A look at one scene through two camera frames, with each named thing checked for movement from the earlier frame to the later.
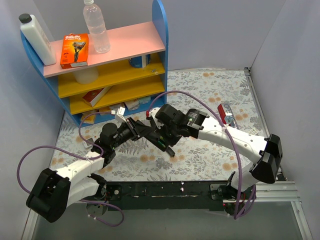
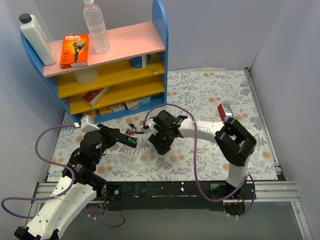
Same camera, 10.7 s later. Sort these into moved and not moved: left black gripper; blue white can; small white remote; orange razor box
Moved: left black gripper
Not moved: orange razor box; small white remote; blue white can
